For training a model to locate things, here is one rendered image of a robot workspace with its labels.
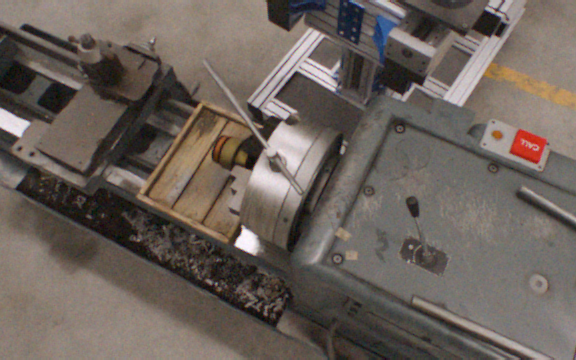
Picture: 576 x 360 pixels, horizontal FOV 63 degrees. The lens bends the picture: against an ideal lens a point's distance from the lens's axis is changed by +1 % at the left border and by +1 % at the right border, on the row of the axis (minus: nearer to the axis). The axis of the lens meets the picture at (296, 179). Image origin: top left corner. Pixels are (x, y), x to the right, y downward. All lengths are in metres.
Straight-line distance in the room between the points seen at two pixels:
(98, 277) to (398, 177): 1.69
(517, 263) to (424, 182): 0.23
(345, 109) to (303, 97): 0.21
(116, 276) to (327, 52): 1.47
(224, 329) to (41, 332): 0.80
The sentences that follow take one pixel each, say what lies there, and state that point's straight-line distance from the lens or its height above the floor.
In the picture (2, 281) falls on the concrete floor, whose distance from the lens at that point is 2.57.
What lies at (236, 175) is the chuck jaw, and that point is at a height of 1.10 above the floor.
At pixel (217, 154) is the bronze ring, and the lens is 1.18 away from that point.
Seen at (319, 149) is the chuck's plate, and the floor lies 1.23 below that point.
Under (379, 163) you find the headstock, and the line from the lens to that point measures 0.99.
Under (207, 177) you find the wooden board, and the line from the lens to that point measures 1.39.
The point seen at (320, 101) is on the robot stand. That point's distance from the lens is 2.28.
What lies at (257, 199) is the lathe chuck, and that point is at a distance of 1.02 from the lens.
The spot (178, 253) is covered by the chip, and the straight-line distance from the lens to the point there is 1.66.
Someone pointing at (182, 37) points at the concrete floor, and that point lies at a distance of 2.86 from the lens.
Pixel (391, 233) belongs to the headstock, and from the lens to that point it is 0.94.
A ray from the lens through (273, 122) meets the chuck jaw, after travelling 1.09.
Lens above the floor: 2.14
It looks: 67 degrees down
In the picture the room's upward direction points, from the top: 1 degrees counter-clockwise
